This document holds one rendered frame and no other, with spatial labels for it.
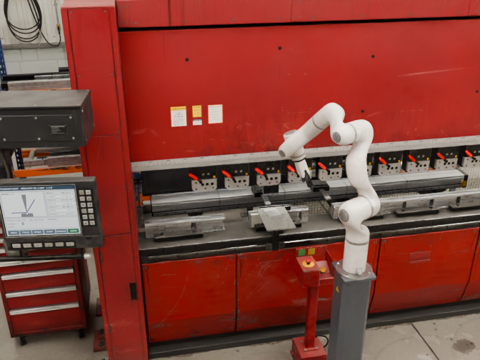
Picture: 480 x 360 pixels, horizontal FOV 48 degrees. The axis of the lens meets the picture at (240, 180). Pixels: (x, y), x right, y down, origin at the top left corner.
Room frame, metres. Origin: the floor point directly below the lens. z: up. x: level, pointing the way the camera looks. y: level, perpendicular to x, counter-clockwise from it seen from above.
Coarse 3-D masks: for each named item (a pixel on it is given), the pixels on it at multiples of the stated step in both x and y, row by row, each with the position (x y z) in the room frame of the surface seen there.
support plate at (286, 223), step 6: (258, 210) 3.04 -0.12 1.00; (282, 210) 3.04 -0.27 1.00; (264, 216) 2.96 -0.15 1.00; (288, 216) 2.96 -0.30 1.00; (264, 222) 2.88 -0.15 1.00; (270, 222) 2.88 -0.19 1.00; (276, 222) 2.88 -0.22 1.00; (282, 222) 2.88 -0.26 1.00; (288, 222) 2.88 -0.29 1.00; (270, 228) 2.82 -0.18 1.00; (276, 228) 2.82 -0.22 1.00; (282, 228) 2.82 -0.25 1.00; (288, 228) 2.82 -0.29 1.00; (294, 228) 2.83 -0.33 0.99
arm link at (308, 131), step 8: (312, 120) 2.63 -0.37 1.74; (304, 128) 2.67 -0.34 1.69; (312, 128) 2.63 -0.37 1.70; (296, 136) 2.67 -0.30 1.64; (304, 136) 2.67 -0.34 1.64; (312, 136) 2.66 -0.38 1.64; (288, 144) 2.67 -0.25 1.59; (296, 144) 2.66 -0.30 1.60; (304, 144) 2.67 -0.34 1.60; (280, 152) 2.71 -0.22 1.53; (288, 152) 2.68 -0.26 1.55
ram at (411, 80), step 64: (128, 64) 2.89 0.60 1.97; (192, 64) 2.96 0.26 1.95; (256, 64) 3.03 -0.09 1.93; (320, 64) 3.10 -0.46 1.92; (384, 64) 3.18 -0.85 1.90; (448, 64) 3.26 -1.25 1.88; (128, 128) 2.88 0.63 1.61; (192, 128) 2.95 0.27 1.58; (256, 128) 3.03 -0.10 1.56; (384, 128) 3.18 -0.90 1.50; (448, 128) 3.27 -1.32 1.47
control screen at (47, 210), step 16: (0, 192) 2.20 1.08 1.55; (16, 192) 2.20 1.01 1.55; (32, 192) 2.21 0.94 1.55; (48, 192) 2.21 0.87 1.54; (64, 192) 2.22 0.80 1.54; (16, 208) 2.20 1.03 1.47; (32, 208) 2.21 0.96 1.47; (48, 208) 2.21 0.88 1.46; (64, 208) 2.22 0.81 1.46; (16, 224) 2.20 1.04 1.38; (32, 224) 2.21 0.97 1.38; (48, 224) 2.21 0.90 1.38; (64, 224) 2.22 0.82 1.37
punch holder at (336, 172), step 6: (324, 156) 3.11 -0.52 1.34; (330, 156) 3.12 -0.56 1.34; (336, 156) 3.12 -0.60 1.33; (342, 156) 3.13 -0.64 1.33; (324, 162) 3.11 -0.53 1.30; (330, 162) 3.12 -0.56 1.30; (336, 162) 3.13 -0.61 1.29; (318, 168) 3.14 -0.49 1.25; (330, 168) 3.12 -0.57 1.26; (336, 168) 3.13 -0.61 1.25; (318, 174) 3.12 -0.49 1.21; (324, 174) 3.11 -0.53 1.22; (330, 174) 3.11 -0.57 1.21; (336, 174) 3.12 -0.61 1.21; (324, 180) 3.11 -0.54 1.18
